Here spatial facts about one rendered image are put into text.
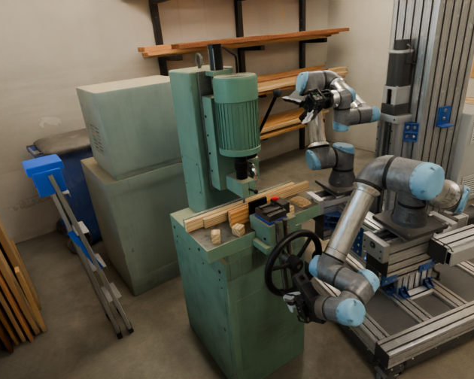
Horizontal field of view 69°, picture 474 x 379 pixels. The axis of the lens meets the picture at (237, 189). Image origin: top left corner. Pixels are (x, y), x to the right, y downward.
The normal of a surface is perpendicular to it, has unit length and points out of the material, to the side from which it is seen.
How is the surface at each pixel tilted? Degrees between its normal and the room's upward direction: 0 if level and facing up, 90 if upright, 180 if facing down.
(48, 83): 90
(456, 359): 0
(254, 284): 90
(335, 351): 0
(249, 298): 90
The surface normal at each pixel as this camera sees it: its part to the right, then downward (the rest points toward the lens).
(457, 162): -0.93, 0.22
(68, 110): 0.59, 0.29
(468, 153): 0.36, 0.37
